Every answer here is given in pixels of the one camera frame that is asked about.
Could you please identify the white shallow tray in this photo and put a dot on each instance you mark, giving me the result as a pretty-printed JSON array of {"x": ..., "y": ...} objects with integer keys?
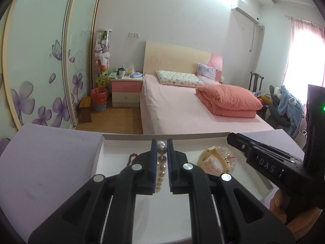
[{"x": 119, "y": 147}]

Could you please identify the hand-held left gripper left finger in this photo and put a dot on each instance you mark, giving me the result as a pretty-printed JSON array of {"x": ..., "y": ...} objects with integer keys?
[{"x": 153, "y": 167}]

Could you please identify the pink and white nightstand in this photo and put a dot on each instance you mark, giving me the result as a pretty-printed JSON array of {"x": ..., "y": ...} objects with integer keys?
[{"x": 125, "y": 91}]

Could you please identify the small lilac pillow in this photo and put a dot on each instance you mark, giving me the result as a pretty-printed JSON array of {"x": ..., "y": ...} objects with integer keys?
[{"x": 207, "y": 72}]

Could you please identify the small wooden stool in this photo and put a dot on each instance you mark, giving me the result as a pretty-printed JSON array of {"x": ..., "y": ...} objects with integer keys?
[{"x": 85, "y": 106}]

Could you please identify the blue packet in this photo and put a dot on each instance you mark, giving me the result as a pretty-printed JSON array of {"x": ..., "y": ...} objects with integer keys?
[{"x": 136, "y": 75}]

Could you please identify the pink curtain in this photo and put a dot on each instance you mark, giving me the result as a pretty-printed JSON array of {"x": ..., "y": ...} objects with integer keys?
[{"x": 297, "y": 30}]

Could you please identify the dark wooden chair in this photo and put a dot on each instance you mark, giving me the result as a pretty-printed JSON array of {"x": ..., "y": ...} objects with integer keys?
[{"x": 254, "y": 81}]

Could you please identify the clear plush toy display tube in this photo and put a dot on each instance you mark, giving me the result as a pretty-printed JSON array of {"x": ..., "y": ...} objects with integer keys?
[{"x": 102, "y": 56}]

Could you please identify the trash bin with red bag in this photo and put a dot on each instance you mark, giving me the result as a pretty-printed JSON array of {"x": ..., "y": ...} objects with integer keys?
[{"x": 99, "y": 97}]

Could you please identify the white wall air conditioner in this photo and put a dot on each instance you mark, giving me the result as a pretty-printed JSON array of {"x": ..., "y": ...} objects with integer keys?
[{"x": 246, "y": 11}]

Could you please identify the blue plush toy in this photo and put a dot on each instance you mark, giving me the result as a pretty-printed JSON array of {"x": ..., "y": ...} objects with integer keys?
[{"x": 287, "y": 104}]

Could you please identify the person's right hand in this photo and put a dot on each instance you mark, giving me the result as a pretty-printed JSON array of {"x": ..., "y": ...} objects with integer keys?
[{"x": 304, "y": 230}]

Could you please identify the white wall socket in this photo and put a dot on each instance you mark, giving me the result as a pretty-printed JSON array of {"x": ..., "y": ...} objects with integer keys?
[{"x": 134, "y": 34}]

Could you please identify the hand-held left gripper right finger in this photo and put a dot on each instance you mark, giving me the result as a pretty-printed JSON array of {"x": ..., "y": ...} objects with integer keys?
[{"x": 170, "y": 167}]

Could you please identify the grey chair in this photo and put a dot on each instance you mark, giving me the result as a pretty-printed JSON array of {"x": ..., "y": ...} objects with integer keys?
[{"x": 276, "y": 117}]

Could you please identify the cream and pink headboard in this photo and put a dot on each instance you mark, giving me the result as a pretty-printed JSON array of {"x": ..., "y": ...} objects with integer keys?
[{"x": 172, "y": 56}]

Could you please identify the flower print sliding wardrobe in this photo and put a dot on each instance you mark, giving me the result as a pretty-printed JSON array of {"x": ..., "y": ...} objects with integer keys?
[{"x": 38, "y": 56}]

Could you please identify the floral white pillow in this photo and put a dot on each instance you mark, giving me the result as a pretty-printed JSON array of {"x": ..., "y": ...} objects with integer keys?
[{"x": 177, "y": 78}]

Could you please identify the folded salmon pink quilt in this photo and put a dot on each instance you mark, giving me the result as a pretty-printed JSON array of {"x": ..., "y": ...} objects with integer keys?
[{"x": 228, "y": 99}]

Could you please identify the white mug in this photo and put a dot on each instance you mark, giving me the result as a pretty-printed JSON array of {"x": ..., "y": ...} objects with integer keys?
[{"x": 122, "y": 73}]

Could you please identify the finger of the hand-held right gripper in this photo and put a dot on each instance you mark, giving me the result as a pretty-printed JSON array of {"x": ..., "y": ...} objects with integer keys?
[{"x": 238, "y": 143}]

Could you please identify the bed with pink sheet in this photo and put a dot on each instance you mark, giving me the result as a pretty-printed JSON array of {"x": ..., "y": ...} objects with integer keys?
[{"x": 172, "y": 106}]

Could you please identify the purple table cloth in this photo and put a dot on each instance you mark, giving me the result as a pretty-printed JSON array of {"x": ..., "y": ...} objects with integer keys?
[{"x": 50, "y": 162}]

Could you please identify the yellow and red toy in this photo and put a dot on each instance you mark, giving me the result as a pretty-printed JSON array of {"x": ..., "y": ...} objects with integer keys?
[{"x": 264, "y": 99}]

